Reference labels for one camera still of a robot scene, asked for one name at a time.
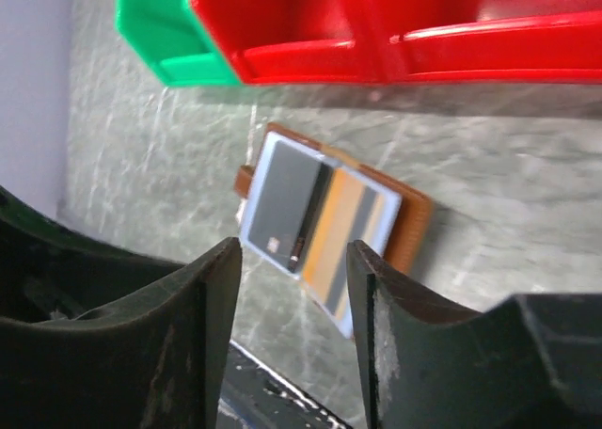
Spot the green bin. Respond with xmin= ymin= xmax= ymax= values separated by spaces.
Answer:
xmin=115 ymin=0 xmax=242 ymax=87

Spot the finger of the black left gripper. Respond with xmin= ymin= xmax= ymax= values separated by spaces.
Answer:
xmin=1 ymin=188 xmax=182 ymax=323

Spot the red bin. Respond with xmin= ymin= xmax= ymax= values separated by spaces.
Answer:
xmin=190 ymin=0 xmax=388 ymax=85
xmin=328 ymin=0 xmax=602 ymax=85

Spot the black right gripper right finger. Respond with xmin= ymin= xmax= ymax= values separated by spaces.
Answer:
xmin=347 ymin=241 xmax=601 ymax=428

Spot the red bin right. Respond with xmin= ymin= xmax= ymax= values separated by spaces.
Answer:
xmin=328 ymin=0 xmax=602 ymax=85

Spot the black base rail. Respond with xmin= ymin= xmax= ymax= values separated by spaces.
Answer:
xmin=216 ymin=342 xmax=349 ymax=429

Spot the red bin middle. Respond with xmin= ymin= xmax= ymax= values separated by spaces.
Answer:
xmin=190 ymin=0 xmax=388 ymax=85

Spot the gold striped credit card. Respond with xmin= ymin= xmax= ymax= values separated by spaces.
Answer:
xmin=301 ymin=167 xmax=400 ymax=322

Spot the black VIP credit card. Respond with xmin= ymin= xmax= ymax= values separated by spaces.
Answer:
xmin=241 ymin=133 xmax=336 ymax=277

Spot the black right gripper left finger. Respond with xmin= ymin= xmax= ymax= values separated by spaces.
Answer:
xmin=1 ymin=238 xmax=242 ymax=428

